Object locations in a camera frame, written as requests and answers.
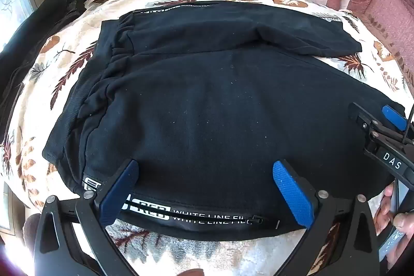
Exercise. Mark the leaf print blanket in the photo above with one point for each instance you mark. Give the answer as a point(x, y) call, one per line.
point(42, 95)

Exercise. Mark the person's right hand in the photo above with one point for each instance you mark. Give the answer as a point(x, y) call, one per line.
point(383, 208)

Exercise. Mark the black jacket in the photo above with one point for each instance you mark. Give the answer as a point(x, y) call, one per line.
point(48, 14)

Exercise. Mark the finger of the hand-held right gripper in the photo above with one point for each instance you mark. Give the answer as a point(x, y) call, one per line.
point(359, 116)
point(393, 117)

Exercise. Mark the black pants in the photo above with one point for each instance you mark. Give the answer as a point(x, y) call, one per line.
point(210, 101)

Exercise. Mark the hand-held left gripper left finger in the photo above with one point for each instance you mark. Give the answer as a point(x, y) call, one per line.
point(119, 188)

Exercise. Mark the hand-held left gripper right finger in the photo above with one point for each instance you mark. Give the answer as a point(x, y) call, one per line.
point(291, 195)

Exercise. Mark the window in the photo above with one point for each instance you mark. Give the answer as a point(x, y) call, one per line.
point(13, 4)

